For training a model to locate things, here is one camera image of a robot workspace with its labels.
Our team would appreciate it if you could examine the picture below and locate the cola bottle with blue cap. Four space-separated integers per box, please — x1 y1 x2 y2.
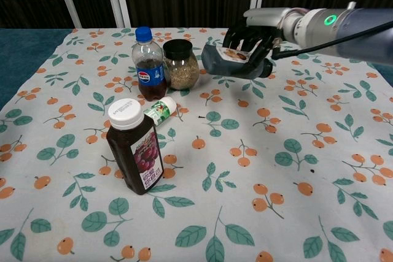
131 26 168 102

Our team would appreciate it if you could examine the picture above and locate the dark juice bottle white cap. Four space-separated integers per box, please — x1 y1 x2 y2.
106 98 165 196

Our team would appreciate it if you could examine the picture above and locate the small green white bottle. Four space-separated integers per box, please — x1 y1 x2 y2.
143 96 177 127

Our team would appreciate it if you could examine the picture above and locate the floral orange leaf tablecloth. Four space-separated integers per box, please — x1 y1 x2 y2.
0 27 393 262

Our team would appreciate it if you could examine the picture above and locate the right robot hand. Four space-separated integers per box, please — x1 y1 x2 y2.
222 7 292 80

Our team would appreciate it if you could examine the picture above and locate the black cable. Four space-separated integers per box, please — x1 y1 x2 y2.
271 20 393 61

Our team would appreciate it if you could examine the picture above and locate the glass jar with black lid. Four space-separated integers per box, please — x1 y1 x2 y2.
162 39 200 91

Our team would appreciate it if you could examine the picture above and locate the grey squeeze bottle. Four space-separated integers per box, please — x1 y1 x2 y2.
201 44 274 79

